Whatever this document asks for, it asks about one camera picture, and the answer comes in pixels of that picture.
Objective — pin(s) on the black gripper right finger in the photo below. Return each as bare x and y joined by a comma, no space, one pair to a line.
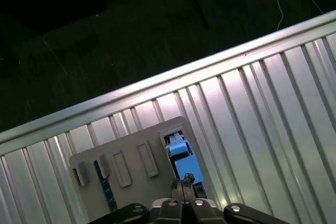
199,213

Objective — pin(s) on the hard disk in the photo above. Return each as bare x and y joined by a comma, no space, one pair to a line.
186,166

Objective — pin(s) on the grey parts rack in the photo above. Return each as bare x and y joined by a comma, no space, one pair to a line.
136,195

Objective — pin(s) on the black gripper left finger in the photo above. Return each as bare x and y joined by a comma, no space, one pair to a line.
170,213

